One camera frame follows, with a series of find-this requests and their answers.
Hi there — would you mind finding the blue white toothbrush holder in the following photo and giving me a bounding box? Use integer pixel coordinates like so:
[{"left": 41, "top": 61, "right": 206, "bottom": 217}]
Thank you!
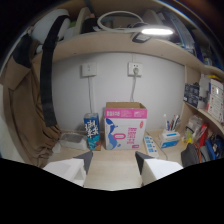
[{"left": 158, "top": 129, "right": 181, "bottom": 149}]

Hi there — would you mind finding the white toothbrush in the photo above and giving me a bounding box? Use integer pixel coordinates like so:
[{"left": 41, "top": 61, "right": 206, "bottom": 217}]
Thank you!
[{"left": 162, "top": 113, "right": 170, "bottom": 131}]

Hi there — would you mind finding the white power strip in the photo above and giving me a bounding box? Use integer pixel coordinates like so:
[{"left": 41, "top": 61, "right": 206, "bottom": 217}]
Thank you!
[{"left": 143, "top": 134, "right": 160, "bottom": 159}]

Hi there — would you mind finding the clear plastic container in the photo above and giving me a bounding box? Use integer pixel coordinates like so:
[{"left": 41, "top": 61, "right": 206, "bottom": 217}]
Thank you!
[{"left": 59, "top": 132, "right": 89, "bottom": 151}]

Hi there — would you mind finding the black pouch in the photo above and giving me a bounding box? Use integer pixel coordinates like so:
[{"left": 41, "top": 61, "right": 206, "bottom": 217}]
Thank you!
[{"left": 180, "top": 142, "right": 201, "bottom": 168}]

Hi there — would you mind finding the blue drink carton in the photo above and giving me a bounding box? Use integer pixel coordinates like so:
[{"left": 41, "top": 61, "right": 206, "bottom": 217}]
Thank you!
[{"left": 83, "top": 112, "right": 102, "bottom": 152}]

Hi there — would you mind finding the pink and white cardboard box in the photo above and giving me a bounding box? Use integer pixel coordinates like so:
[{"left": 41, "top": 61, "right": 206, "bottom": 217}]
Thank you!
[{"left": 103, "top": 101, "right": 148, "bottom": 151}]

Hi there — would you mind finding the brown hanging cloth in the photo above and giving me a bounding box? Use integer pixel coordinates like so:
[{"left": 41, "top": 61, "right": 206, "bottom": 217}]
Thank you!
[{"left": 0, "top": 43, "right": 63, "bottom": 169}]

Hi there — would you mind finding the dark printed box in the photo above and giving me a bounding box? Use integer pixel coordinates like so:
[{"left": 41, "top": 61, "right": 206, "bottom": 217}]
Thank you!
[{"left": 183, "top": 83, "right": 201, "bottom": 108}]

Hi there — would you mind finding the white medicine boxes stack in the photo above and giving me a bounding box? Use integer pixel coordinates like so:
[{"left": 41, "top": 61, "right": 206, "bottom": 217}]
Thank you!
[{"left": 205, "top": 78, "right": 224, "bottom": 123}]

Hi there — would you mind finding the wooden shelf board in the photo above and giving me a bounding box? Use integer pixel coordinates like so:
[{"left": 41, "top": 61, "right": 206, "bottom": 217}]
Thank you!
[{"left": 31, "top": 30, "right": 224, "bottom": 81}]

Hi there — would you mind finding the white round bag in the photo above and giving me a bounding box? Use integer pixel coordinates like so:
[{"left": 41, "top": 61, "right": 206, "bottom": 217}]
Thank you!
[{"left": 32, "top": 8, "right": 72, "bottom": 45}]

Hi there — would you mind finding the white desk lamp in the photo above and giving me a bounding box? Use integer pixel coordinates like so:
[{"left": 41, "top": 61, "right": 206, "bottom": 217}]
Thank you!
[{"left": 96, "top": 10, "right": 175, "bottom": 44}]

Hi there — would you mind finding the white power cable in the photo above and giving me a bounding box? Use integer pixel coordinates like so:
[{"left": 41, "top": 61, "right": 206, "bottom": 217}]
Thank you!
[{"left": 129, "top": 75, "right": 138, "bottom": 103}]

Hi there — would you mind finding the black strap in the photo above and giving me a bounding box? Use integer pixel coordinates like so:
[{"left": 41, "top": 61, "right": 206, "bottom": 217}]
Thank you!
[{"left": 39, "top": 14, "right": 71, "bottom": 128}]

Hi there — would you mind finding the blank white wall socket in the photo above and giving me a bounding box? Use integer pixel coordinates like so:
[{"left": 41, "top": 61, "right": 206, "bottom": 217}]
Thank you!
[{"left": 81, "top": 62, "right": 98, "bottom": 78}]

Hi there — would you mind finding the wall socket with plug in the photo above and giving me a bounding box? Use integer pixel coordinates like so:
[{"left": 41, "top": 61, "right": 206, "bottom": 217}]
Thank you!
[{"left": 127, "top": 61, "right": 143, "bottom": 77}]

